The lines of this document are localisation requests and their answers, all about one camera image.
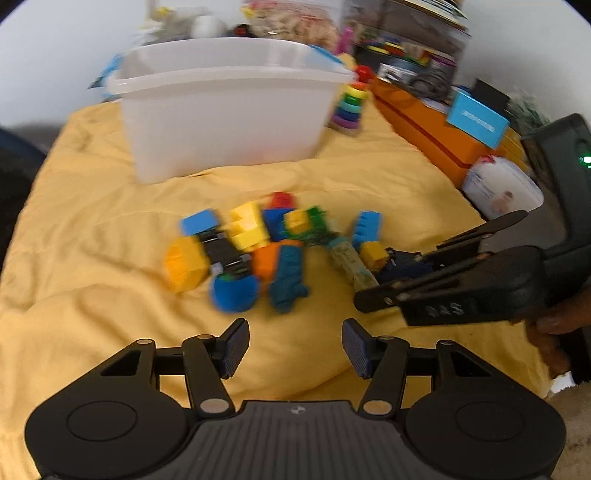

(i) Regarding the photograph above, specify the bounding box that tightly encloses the black device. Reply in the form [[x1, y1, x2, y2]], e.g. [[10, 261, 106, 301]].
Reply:
[[471, 78, 511, 112]]

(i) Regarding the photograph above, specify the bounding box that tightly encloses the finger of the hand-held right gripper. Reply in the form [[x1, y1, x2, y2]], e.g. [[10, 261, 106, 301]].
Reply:
[[355, 253, 483, 313], [436, 210, 529, 252]]

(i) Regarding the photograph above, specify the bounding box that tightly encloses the dark blue toy vehicle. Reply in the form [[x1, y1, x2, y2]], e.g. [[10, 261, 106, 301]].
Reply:
[[379, 248, 437, 284]]

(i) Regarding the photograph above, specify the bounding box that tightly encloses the person's right hand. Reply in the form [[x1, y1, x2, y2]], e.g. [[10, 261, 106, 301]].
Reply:
[[527, 288, 591, 377]]

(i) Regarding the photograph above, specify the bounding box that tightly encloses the grey cable bundle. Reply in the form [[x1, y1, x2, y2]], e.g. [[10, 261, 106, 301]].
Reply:
[[406, 65, 455, 100]]

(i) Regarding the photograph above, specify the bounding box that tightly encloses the black toy car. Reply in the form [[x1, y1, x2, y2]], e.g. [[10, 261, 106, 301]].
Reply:
[[198, 231, 254, 278]]

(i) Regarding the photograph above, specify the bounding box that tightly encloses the stack of books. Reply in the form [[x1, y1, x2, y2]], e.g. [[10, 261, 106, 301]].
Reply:
[[392, 0, 469, 33]]

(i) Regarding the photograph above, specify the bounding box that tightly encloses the yellow box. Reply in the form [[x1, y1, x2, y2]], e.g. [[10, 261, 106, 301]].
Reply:
[[499, 127, 532, 171]]

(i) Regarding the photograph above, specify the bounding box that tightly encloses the dark blue toy block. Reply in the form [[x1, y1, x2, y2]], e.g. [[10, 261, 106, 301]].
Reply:
[[262, 209, 289, 243]]

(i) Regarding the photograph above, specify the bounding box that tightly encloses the small white box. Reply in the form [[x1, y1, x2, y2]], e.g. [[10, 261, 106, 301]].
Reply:
[[376, 62, 411, 84]]

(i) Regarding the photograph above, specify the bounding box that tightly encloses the white plush toy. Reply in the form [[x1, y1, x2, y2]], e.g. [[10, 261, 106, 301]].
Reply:
[[136, 0, 195, 44]]

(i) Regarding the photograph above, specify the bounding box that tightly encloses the blue cardboard box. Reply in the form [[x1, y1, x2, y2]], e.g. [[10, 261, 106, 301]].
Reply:
[[445, 90, 511, 151]]

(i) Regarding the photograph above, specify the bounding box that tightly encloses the orange box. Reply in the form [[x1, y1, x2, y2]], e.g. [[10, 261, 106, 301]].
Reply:
[[372, 76, 490, 188]]

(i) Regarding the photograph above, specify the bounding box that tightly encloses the yellow cloth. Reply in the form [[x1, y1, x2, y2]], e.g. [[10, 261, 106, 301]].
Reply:
[[0, 53, 555, 480]]

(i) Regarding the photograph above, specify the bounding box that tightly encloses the light blue toy block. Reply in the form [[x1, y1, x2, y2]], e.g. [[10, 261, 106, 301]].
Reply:
[[352, 211, 384, 245], [180, 210, 222, 236]]

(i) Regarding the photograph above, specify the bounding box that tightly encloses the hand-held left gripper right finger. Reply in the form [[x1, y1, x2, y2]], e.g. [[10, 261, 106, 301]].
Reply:
[[342, 318, 492, 416]]

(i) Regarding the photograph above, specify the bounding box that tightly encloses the clear plastic toy box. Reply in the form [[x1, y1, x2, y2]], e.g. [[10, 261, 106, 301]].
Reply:
[[344, 0, 472, 88]]

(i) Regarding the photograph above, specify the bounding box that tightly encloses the white plastic storage bin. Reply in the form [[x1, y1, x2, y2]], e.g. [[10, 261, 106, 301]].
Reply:
[[105, 37, 358, 185]]

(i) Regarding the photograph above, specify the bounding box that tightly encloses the white wet wipes pack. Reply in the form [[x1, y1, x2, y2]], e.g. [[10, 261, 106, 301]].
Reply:
[[462, 155, 546, 221]]

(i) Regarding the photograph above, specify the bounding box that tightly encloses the orange toy block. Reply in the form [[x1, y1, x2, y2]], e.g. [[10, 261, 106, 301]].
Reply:
[[253, 242, 289, 284]]

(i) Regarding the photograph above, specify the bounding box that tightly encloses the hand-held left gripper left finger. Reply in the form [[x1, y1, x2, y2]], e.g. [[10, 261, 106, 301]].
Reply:
[[99, 318, 251, 418]]

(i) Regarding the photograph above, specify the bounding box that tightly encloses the bag of wooden blocks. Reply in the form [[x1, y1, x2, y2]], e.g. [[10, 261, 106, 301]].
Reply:
[[240, 0, 345, 49]]

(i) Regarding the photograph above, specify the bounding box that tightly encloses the yellow and green toy block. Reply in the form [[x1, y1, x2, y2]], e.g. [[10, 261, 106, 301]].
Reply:
[[283, 209, 309, 234]]

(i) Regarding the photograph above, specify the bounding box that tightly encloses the purple tin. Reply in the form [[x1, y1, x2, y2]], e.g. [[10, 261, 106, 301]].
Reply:
[[418, 48, 455, 70]]

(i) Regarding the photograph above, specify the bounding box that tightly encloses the white ball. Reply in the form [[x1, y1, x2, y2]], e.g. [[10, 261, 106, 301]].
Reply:
[[191, 15, 227, 38]]

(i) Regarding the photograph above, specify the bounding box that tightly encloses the rainbow stacking ring toy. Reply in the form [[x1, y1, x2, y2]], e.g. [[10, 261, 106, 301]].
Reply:
[[329, 65, 376, 137]]

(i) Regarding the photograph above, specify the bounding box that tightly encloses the clear bag of green pieces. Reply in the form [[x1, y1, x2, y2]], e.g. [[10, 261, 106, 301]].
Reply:
[[508, 88, 555, 134]]

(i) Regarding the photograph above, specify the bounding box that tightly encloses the blue round toy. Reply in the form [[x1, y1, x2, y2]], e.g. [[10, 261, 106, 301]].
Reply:
[[210, 272, 262, 315]]

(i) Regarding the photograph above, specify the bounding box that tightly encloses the teal toy block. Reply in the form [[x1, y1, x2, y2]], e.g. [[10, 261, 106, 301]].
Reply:
[[268, 244, 309, 315]]

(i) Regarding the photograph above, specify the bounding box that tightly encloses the pink toy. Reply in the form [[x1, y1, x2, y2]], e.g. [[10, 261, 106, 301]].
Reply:
[[336, 25, 355, 55]]

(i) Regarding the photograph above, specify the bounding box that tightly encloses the small yellow toy block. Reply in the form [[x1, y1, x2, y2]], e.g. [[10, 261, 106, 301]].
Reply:
[[359, 242, 387, 271]]

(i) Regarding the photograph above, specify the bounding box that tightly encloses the orange-yellow toy piece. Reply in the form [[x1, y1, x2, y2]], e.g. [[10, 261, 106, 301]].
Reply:
[[165, 235, 211, 292]]

